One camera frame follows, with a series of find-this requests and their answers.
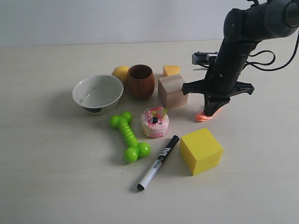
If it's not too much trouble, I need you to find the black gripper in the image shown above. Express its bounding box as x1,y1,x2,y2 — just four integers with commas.
182,60,254,116

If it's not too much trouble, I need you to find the orange soft cloth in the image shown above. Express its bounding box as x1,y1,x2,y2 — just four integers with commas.
195,107,222,122

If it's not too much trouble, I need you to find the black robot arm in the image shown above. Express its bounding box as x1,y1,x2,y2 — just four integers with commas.
182,0,299,117

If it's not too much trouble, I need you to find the light wooden cube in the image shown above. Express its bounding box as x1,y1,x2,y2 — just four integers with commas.
158,74,188,109

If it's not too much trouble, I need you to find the yellow cube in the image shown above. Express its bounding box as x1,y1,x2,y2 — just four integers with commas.
179,128,223,176

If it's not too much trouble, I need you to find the orange cheese wedge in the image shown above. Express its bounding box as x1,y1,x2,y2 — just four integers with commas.
163,65,181,77

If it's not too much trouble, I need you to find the pink toy cake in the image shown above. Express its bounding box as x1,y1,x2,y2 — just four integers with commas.
140,106,170,138

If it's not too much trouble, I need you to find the brown wooden cup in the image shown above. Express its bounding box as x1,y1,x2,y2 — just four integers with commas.
126,64,155,100

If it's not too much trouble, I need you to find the green bone toy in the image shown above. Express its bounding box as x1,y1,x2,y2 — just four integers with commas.
109,111,151,163

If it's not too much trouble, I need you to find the yellow lemon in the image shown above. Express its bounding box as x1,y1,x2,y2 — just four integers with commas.
112,65,129,86

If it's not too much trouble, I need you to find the black white marker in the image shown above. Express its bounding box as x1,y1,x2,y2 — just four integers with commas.
136,135,180,191

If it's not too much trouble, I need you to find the white ceramic bowl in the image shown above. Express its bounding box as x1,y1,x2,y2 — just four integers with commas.
72,75,124,114

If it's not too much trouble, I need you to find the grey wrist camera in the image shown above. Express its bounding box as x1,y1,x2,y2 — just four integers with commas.
192,51,218,68

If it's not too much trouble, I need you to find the black cable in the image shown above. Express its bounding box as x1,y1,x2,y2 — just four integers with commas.
245,30,299,71

